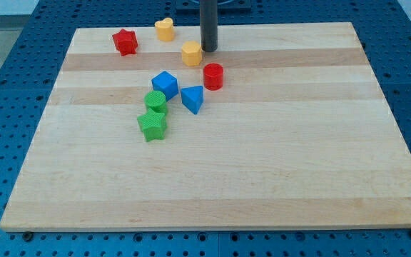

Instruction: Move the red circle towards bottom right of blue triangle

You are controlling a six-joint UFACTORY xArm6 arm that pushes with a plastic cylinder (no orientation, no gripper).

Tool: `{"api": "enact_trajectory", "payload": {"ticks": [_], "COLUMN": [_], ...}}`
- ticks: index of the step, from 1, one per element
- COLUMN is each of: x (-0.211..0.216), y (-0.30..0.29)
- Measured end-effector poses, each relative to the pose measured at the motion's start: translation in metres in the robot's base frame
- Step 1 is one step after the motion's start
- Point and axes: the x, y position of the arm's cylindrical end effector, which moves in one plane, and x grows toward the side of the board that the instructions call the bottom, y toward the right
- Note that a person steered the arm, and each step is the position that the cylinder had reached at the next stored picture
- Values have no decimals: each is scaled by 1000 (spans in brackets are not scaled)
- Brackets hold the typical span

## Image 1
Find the yellow hexagon block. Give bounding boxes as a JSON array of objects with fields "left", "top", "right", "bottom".
[{"left": 181, "top": 41, "right": 202, "bottom": 66}]

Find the green star block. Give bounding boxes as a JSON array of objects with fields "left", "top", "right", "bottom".
[{"left": 137, "top": 109, "right": 167, "bottom": 142}]

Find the blue cube block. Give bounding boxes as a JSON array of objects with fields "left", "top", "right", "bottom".
[{"left": 151, "top": 71, "right": 178, "bottom": 101}]

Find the yellow heart block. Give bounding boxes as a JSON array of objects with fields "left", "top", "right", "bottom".
[{"left": 154, "top": 17, "right": 175, "bottom": 41}]

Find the red cylinder block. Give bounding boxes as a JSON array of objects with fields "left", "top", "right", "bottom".
[{"left": 203, "top": 63, "right": 224, "bottom": 91}]

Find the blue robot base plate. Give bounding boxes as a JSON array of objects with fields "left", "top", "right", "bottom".
[{"left": 173, "top": 0, "right": 252, "bottom": 13}]

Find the blue triangle block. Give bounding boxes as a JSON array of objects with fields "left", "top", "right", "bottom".
[{"left": 181, "top": 86, "right": 204, "bottom": 115}]

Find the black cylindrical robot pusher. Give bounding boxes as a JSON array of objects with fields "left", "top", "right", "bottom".
[{"left": 199, "top": 0, "right": 218, "bottom": 52}]

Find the green cylinder block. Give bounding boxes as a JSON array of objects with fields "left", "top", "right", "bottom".
[{"left": 143, "top": 91, "right": 168, "bottom": 114}]

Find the wooden board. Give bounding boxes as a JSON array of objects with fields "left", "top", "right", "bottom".
[{"left": 0, "top": 22, "right": 411, "bottom": 232}]

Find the red star block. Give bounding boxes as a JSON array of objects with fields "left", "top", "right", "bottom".
[{"left": 112, "top": 29, "right": 138, "bottom": 56}]

